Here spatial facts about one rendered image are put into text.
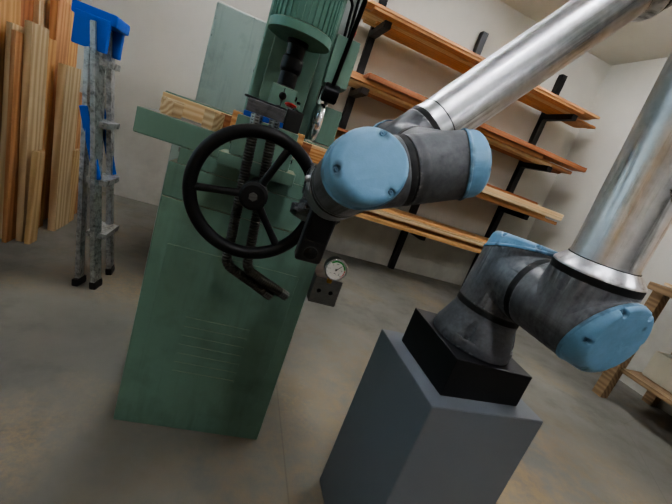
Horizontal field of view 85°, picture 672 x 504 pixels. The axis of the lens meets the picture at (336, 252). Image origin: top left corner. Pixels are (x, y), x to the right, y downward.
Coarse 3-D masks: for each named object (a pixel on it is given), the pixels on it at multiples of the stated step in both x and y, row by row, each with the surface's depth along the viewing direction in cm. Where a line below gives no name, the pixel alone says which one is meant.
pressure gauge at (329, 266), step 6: (330, 258) 99; (336, 258) 98; (324, 264) 100; (330, 264) 98; (336, 264) 98; (342, 264) 98; (324, 270) 99; (330, 270) 98; (342, 270) 99; (330, 276) 99; (336, 276) 99; (342, 276) 100; (330, 282) 102
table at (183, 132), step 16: (144, 112) 85; (144, 128) 86; (160, 128) 87; (176, 128) 88; (192, 128) 88; (176, 144) 89; (192, 144) 89; (224, 144) 90; (224, 160) 83; (240, 160) 83; (288, 176) 86; (304, 176) 96
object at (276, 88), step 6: (276, 84) 98; (276, 90) 99; (282, 90) 99; (288, 90) 99; (294, 90) 100; (270, 96) 99; (276, 96) 99; (288, 96) 100; (294, 96) 100; (270, 102) 99; (276, 102) 100; (282, 102) 100; (294, 102) 101
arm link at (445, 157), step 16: (416, 128) 51; (464, 128) 47; (416, 144) 43; (432, 144) 43; (448, 144) 44; (464, 144) 44; (480, 144) 45; (416, 160) 42; (432, 160) 43; (448, 160) 43; (464, 160) 44; (480, 160) 44; (416, 176) 43; (432, 176) 43; (448, 176) 44; (464, 176) 44; (480, 176) 45; (416, 192) 44; (432, 192) 45; (448, 192) 45; (464, 192) 46
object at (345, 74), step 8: (336, 40) 117; (344, 40) 117; (336, 48) 118; (344, 48) 118; (352, 48) 118; (336, 56) 118; (352, 56) 119; (328, 64) 119; (336, 64) 119; (344, 64) 119; (352, 64) 120; (328, 72) 119; (344, 72) 120; (328, 80) 120; (344, 80) 121; (344, 88) 122
